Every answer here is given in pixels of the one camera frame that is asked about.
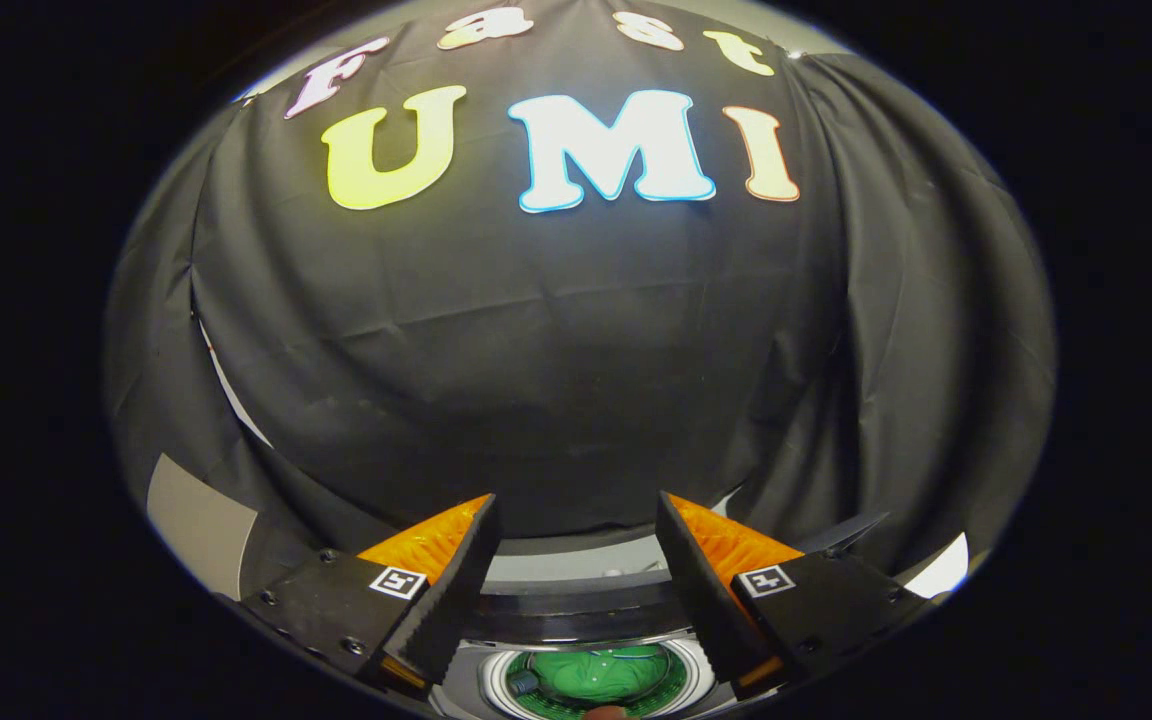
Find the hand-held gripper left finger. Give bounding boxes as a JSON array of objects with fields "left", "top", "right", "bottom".
[{"left": 241, "top": 493, "right": 502, "bottom": 697}]

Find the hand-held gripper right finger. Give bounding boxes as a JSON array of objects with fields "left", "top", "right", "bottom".
[{"left": 656, "top": 490, "right": 927, "bottom": 701}]

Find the grey washing machine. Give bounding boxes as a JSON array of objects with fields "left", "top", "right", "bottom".
[{"left": 436, "top": 512, "right": 889, "bottom": 719}]

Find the green polo shirt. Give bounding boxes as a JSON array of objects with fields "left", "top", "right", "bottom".
[{"left": 526, "top": 645, "right": 674, "bottom": 707}]

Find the grey cabinet with dark top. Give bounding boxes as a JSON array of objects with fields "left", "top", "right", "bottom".
[{"left": 146, "top": 453, "right": 259, "bottom": 601}]

